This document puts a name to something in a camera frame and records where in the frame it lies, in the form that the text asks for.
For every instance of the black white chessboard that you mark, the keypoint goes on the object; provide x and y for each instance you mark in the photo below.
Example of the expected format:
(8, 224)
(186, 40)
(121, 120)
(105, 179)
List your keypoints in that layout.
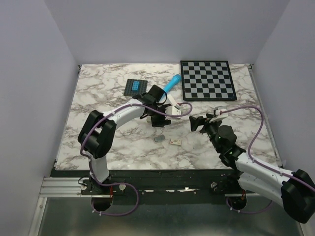
(207, 81)

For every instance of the white staple box sleeve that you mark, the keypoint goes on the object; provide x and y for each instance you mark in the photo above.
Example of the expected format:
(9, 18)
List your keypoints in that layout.
(175, 142)

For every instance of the blue marker pen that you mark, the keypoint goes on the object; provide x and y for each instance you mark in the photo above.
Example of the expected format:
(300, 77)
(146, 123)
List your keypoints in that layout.
(173, 82)

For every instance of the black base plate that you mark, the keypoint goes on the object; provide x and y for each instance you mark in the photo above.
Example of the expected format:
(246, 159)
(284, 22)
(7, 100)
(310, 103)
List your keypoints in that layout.
(168, 199)

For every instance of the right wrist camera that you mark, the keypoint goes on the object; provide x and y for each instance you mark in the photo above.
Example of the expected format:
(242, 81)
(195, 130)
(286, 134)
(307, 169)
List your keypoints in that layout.
(219, 114)

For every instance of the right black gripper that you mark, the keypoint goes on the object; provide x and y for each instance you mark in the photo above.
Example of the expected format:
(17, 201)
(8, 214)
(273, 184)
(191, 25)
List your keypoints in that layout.
(200, 120)

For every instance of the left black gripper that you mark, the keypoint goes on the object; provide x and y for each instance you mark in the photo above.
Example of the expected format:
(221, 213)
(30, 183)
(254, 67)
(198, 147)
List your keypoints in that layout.
(158, 123)

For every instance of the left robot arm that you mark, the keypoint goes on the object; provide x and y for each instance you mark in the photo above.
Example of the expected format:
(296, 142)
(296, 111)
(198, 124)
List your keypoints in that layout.
(97, 135)

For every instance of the blue lego brick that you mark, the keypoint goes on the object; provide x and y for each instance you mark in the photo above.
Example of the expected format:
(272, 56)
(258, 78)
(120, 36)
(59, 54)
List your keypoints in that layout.
(135, 86)

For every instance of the dark grey lego baseplate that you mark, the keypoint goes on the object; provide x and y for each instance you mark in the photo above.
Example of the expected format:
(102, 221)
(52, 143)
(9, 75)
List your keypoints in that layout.
(142, 87)

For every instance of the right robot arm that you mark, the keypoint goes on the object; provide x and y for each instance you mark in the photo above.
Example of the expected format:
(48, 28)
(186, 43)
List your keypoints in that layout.
(294, 191)

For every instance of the aluminium rail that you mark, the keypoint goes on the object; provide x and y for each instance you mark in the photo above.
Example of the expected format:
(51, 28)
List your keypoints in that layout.
(61, 186)

